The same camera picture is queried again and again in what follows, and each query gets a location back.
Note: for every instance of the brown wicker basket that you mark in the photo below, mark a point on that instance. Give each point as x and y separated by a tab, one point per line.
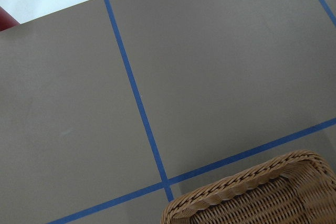
297	187

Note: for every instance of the red cylinder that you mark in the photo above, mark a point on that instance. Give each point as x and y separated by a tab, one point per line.
6	20

